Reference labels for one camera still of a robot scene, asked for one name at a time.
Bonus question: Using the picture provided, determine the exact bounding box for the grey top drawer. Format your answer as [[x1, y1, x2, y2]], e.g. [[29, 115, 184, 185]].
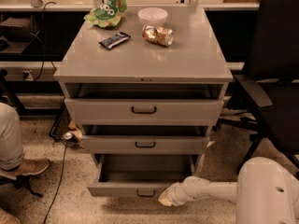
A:
[[64, 98, 223, 126]]

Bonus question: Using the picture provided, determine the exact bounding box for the brown shoe at corner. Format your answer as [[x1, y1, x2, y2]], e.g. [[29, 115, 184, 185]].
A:
[[0, 209, 21, 224]]

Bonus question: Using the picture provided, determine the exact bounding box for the black office chair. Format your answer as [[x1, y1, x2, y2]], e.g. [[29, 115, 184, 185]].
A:
[[219, 0, 299, 167]]

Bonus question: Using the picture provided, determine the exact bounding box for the green chip bag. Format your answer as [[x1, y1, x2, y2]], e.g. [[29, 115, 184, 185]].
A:
[[84, 0, 127, 28]]

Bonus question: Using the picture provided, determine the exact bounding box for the grey drawer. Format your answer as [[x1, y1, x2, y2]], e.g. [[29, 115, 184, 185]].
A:
[[64, 98, 223, 126], [82, 125, 210, 154], [88, 154, 196, 198]]

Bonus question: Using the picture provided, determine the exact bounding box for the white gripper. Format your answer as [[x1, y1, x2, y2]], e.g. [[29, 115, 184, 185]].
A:
[[158, 183, 189, 207]]

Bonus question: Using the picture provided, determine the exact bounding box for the wall power outlet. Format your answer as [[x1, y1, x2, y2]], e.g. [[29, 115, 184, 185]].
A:
[[23, 70, 34, 81]]

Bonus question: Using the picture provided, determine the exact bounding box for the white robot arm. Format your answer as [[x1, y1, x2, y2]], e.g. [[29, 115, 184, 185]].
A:
[[159, 157, 299, 224]]

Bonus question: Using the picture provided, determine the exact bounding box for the white bowl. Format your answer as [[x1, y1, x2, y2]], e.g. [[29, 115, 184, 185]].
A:
[[138, 7, 168, 26]]

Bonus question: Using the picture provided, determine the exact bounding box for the grey bottom drawer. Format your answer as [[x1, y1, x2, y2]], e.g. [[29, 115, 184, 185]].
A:
[[88, 154, 196, 198]]

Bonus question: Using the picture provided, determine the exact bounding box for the grey middle drawer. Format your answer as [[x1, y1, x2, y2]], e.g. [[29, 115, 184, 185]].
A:
[[82, 125, 210, 154]]

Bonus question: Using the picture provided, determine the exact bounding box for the person's leg in trousers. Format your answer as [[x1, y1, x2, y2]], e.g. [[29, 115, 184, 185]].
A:
[[0, 103, 23, 171]]

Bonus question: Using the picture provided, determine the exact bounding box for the black hanging cable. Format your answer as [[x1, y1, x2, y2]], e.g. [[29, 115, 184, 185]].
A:
[[29, 1, 58, 82]]

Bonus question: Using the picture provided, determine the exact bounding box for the crushed golden can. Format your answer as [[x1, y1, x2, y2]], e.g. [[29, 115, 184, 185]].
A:
[[142, 25, 174, 47]]

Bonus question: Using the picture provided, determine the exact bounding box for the grey drawer cabinet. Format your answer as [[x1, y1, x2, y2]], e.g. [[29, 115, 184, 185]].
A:
[[53, 5, 235, 179]]

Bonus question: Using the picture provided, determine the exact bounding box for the dark blue snack packet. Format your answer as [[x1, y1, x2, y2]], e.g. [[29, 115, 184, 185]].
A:
[[99, 32, 131, 50]]

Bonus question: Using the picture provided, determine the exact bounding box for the black chair base left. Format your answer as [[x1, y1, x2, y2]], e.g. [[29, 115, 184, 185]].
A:
[[0, 176, 43, 198]]

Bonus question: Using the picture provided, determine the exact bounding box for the black floor cable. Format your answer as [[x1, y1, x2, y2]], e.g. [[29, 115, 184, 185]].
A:
[[42, 143, 69, 224]]

